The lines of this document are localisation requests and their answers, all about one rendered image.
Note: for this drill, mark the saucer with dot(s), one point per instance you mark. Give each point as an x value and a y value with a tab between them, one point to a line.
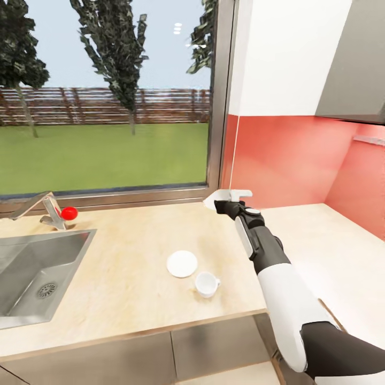
182	264

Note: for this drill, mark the paper coffee filter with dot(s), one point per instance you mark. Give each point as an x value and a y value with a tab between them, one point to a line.
221	194

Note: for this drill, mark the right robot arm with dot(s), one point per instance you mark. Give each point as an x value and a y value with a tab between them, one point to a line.
307	336

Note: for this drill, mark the coffee cup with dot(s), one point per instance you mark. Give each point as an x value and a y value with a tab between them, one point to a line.
206	284

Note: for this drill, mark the fixed window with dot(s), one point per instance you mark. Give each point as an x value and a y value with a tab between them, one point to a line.
113	104

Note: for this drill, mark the drop in sink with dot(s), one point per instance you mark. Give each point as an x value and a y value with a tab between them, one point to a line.
30	265

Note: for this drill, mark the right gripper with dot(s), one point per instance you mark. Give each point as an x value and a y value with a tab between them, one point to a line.
225	207

